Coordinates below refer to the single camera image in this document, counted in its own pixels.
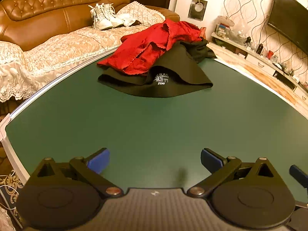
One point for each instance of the brown leather sofa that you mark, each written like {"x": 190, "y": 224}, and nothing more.
{"x": 48, "y": 16}

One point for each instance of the white television cabinet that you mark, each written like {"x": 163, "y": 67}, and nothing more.
{"x": 259, "y": 60}

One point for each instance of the white crumpled cloth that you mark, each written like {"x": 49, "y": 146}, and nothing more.
{"x": 127, "y": 19}

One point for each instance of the cream lace cushion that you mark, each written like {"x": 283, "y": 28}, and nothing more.
{"x": 144, "y": 14}

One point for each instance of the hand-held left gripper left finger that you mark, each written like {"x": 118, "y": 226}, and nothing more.
{"x": 99, "y": 160}

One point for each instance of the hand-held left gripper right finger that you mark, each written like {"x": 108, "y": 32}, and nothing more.
{"x": 211, "y": 160}

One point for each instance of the black pants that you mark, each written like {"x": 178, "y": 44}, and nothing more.
{"x": 168, "y": 86}

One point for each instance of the red garment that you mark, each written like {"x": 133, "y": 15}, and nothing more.
{"x": 144, "y": 50}

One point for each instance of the red cup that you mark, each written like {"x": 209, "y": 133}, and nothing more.
{"x": 270, "y": 53}

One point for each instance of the black flat television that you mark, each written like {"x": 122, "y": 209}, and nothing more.
{"x": 288, "y": 16}

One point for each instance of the black bottle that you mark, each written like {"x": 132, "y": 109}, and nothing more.
{"x": 259, "y": 48}

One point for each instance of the cream lace sofa cover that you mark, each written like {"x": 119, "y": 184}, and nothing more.
{"x": 72, "y": 45}

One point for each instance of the grey wall poster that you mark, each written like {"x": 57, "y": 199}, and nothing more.
{"x": 197, "y": 8}

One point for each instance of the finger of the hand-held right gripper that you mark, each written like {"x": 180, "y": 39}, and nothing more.
{"x": 299, "y": 174}

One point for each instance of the green framed table mat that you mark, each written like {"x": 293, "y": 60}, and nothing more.
{"x": 154, "y": 125}

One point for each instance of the patterned rug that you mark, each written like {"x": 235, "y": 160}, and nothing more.
{"x": 7, "y": 197}

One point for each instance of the lidded glass container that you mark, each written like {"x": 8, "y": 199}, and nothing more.
{"x": 225, "y": 22}

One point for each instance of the white sneaker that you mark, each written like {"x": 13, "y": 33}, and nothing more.
{"x": 114, "y": 16}
{"x": 101, "y": 19}

